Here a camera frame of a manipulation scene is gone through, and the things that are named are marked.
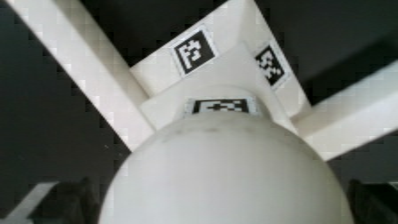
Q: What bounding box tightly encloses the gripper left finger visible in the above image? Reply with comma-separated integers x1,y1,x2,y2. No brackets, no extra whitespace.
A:
0,178,100,224

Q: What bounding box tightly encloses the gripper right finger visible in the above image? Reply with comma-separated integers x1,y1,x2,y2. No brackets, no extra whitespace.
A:
349,179,398,224

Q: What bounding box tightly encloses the white lamp bulb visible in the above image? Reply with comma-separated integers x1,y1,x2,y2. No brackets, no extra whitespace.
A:
97,94,356,224

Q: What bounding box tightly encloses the white lamp base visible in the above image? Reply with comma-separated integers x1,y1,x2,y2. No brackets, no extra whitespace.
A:
132,0,312,129

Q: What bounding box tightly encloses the white U-shaped fence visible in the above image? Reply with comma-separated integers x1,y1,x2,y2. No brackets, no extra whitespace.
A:
6,0,398,159

